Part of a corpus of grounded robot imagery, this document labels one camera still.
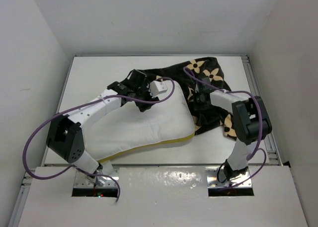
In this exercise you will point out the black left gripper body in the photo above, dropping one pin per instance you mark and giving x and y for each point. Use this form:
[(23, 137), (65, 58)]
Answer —
[(142, 93)]

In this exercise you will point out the metal base plate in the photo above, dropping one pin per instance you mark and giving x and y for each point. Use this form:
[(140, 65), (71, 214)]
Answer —
[(83, 181), (216, 179)]

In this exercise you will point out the aluminium rail frame left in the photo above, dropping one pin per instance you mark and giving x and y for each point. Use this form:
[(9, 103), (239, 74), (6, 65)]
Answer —
[(20, 201)]

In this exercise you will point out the black pillowcase with beige flowers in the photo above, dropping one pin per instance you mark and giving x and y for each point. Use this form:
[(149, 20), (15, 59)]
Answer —
[(205, 116)]

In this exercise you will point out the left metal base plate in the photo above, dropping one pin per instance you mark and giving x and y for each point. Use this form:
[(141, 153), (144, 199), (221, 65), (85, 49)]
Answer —
[(83, 181)]

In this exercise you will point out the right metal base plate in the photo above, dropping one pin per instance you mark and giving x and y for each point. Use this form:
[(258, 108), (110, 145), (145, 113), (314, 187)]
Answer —
[(216, 179)]

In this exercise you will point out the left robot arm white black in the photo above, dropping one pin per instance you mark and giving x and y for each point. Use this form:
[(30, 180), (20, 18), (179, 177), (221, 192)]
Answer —
[(66, 132)]

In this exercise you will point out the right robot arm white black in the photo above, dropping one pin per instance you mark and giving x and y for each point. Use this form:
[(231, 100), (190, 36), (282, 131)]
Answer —
[(249, 117)]

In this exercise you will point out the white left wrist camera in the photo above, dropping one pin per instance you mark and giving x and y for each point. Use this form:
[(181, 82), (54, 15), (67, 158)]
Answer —
[(156, 88)]

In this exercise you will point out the white pillow with yellow edge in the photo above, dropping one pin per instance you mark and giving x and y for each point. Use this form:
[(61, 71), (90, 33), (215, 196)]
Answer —
[(130, 137)]

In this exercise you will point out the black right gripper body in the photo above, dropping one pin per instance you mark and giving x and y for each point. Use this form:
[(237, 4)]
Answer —
[(198, 101)]

